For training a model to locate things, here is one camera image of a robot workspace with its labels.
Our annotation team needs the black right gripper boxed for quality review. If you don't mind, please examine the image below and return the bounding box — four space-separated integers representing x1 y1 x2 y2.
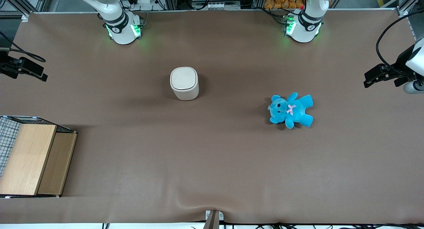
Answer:
0 54 48 82

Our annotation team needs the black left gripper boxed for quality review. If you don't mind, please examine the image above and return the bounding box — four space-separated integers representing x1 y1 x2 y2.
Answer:
364 44 417 88

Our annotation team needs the white lidded trash can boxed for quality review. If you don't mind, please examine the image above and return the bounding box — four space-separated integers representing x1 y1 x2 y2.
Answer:
170 67 200 101

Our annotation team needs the blue teddy bear plush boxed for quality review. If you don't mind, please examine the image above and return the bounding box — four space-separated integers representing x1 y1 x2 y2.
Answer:
268 92 314 129

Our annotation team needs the orange plush toy pile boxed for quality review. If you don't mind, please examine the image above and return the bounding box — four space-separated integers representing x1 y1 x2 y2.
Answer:
264 0 304 10

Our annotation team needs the brown table mat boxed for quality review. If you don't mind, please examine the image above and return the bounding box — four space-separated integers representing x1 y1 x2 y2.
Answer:
0 10 424 224

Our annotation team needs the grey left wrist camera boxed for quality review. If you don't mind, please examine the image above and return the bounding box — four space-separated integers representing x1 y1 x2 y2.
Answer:
403 79 424 94

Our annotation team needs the wooden shelf with wire mesh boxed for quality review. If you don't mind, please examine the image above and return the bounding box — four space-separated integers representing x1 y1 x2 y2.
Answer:
0 115 78 199

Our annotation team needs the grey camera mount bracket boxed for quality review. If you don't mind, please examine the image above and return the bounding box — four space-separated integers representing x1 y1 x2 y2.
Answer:
205 210 224 229

